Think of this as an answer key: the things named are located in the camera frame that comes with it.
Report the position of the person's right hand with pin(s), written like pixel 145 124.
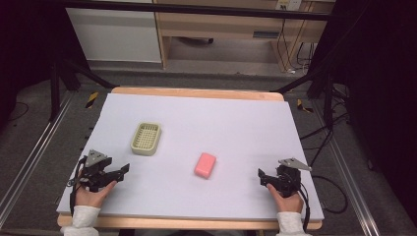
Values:
pixel 285 200

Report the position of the pink soap bar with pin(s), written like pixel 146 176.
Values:
pixel 205 165

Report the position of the yellow black floor tape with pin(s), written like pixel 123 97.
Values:
pixel 304 106
pixel 91 99

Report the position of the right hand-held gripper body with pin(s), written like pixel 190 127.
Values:
pixel 285 178

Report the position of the white cabinet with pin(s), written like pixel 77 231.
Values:
pixel 114 34

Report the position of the beige soap dish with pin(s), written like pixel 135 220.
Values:
pixel 146 138

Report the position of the white foam mat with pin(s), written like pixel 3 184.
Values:
pixel 203 131

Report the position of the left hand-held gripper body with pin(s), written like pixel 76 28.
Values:
pixel 95 170

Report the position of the wooden table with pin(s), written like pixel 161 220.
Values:
pixel 196 92

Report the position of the person's left hand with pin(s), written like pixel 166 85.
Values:
pixel 91 196

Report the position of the wooden desk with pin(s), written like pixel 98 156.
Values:
pixel 229 29

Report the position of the black metal frame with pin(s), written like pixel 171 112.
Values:
pixel 196 9

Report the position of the metal floor rail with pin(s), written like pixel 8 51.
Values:
pixel 32 154
pixel 350 173

